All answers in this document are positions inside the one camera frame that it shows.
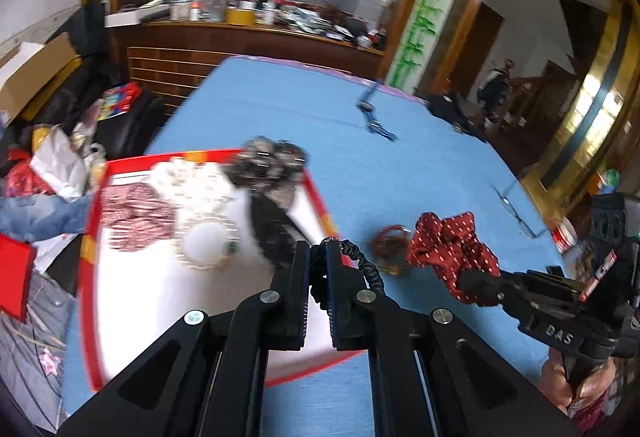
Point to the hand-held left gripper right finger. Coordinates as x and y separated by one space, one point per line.
340 302

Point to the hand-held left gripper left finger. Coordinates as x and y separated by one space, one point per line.
295 297

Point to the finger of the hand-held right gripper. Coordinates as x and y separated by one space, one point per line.
500 303
480 282

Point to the red dotted scrunchie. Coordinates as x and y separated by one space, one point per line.
445 247

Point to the black lace scrunchie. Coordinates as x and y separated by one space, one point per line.
270 227

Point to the black sheer scrunchie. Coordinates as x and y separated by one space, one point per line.
265 162

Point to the red rimmed white tray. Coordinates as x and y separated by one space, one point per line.
150 307

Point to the white cherry print scrunchie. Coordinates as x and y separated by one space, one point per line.
195 182

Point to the red white striped scrunchie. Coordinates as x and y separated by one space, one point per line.
135 217

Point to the person's right hand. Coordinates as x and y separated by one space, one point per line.
555 382

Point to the red white container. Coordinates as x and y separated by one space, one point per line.
565 234

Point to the blue framed glasses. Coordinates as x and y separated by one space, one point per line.
507 203

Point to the black bag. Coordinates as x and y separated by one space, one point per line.
445 109

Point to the blue tablecloth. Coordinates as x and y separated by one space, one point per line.
300 107

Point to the wooden stair railing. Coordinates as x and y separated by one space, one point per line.
525 92

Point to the golden pillar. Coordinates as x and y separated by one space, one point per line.
585 102

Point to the wooden door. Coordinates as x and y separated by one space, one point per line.
475 42

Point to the black sofa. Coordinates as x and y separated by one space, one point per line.
125 127

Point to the wooden counter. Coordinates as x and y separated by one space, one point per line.
200 62

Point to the colourful printed box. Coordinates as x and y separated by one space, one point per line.
117 99

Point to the blue jeans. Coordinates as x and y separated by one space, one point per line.
40 214

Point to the silver plastic bag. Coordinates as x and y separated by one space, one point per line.
60 162

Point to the grey patterned blanket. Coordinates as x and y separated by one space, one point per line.
30 357

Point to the red envelope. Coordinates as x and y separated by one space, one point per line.
15 277

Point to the counter clutter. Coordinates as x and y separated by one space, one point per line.
300 14

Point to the red plastic bag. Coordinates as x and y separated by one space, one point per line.
20 177

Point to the cardboard box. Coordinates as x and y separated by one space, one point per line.
30 77

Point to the bamboo wall poster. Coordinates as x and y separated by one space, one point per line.
430 2

